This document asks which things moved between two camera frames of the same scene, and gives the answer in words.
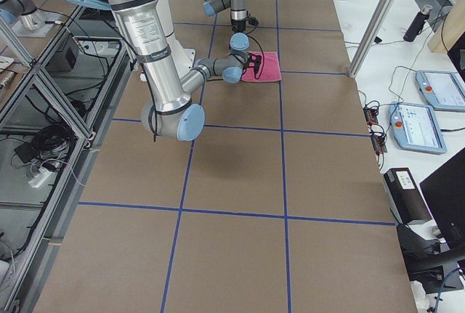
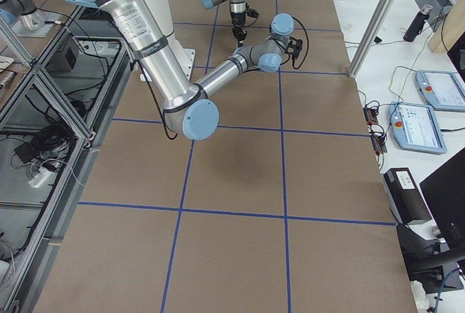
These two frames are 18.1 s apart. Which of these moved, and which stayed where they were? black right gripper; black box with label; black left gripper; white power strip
Moved: black right gripper
Stayed: white power strip; black box with label; black left gripper
